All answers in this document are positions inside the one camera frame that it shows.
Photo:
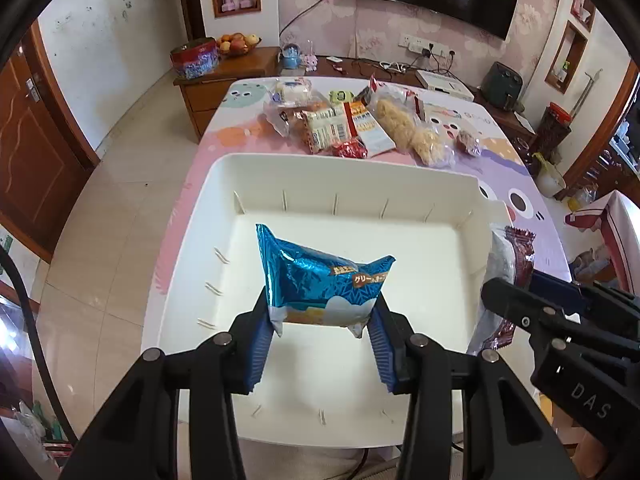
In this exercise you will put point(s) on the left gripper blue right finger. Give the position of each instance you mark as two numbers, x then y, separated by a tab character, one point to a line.
382	344

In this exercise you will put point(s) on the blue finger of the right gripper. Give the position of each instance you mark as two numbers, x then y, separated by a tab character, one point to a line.
565	295
512	303

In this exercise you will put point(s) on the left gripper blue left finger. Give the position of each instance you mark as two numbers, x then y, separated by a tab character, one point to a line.
260	340

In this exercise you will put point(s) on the dark red snowflake snack packet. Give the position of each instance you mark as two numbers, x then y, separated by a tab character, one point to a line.
510	266

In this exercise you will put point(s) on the blue cream puff packet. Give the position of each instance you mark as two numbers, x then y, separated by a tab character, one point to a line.
305	286

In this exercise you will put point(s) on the nut brittle clear packet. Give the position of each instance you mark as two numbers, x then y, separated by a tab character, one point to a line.
468	144

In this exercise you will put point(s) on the small red candy packet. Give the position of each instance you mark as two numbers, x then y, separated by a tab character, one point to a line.
352	148

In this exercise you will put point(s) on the orange white oat bar packet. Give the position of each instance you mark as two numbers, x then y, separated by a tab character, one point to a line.
367	130

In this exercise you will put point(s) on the red white striped biscuit packet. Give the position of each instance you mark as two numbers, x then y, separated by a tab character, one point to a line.
325	128

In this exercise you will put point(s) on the clear bag rice cracker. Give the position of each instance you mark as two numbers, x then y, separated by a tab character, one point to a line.
396	114

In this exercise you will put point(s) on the red white cake packet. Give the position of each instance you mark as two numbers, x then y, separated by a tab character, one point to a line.
377	90

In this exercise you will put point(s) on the green small snack packet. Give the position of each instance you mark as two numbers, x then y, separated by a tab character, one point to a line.
340	96

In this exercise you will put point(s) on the orange bread clear bag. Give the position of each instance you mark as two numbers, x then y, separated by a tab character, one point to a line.
288	118

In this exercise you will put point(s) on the white plastic jug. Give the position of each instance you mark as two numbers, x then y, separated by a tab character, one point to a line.
549	181

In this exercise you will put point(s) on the white plastic organizer bin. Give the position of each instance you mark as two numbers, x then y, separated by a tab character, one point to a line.
418	237

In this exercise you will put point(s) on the red lid wicker bin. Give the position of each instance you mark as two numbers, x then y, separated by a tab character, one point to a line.
553	129

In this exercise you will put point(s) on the cartoon monster tablecloth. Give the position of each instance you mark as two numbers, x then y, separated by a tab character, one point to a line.
161	250

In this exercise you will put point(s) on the dark green air fryer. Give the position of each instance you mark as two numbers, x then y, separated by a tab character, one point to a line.
501	87

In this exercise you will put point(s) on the white set-top box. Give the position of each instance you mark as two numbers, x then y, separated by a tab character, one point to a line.
444	84

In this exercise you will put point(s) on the wooden tv cabinet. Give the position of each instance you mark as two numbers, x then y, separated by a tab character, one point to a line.
202	96

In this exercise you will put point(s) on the brown wooden door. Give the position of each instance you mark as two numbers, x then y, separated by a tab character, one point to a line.
45	158

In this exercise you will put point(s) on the pink toy figurine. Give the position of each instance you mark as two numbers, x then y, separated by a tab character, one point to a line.
309	62

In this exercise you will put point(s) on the red round tin box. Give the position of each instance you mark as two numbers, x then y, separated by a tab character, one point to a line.
195	58

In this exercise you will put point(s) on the fruit bowl with apples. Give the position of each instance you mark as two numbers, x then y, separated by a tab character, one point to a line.
232	46

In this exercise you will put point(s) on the white wall power strip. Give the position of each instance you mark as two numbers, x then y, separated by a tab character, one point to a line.
417	45

